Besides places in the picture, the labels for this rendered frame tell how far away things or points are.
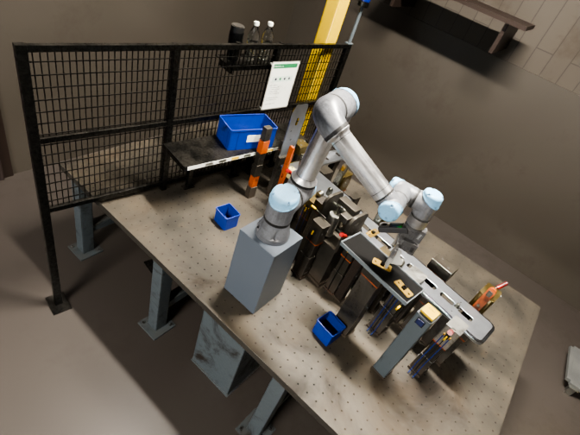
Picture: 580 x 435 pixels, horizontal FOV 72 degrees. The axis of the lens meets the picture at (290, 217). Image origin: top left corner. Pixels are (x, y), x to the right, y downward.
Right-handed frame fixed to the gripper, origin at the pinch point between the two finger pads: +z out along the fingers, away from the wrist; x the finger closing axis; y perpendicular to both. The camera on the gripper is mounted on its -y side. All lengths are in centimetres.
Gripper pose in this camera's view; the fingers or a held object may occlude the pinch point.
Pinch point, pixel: (387, 256)
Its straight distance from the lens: 169.8
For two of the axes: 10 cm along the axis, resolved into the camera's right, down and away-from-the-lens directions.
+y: 8.8, 4.5, -1.4
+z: -2.7, 7.3, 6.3
